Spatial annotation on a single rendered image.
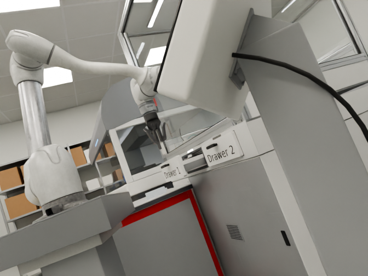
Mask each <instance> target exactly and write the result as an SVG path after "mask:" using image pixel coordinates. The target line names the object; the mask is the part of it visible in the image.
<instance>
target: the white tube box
mask: <svg viewBox="0 0 368 276"><path fill-rule="evenodd" d="M163 193H166V189H165V187H164V186H163V187H161V188H157V189H155V190H153V191H150V192H147V193H145V195H146V198H147V200H148V199H151V198H153V197H156V196H158V195H161V194H163Z"/></svg>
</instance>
